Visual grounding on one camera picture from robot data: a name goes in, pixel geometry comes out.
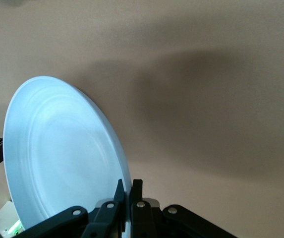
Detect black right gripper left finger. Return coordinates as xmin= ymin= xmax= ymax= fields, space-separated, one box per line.
xmin=12 ymin=178 xmax=127 ymax=238

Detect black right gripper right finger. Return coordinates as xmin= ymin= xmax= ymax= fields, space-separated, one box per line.
xmin=130 ymin=178 xmax=236 ymax=238

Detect blue plate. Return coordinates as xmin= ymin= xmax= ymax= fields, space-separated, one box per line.
xmin=2 ymin=75 xmax=132 ymax=238

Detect brown table cover sheet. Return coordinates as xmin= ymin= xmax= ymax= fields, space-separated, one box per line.
xmin=0 ymin=0 xmax=284 ymax=238

